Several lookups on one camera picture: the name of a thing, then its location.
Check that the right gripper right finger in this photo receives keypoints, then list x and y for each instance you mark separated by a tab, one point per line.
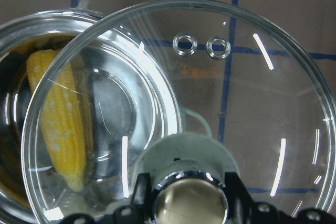
238	198

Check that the glass pot lid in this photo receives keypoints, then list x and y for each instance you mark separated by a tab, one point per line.
188	168

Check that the white steel pot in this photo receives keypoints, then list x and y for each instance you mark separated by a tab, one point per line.
127	81

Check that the yellow corn cob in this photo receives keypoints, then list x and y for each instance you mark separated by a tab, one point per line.
64	121

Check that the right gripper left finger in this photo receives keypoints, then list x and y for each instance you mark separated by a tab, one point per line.
144	199

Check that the brown paper table mat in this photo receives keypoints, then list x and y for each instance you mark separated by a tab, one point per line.
264	115

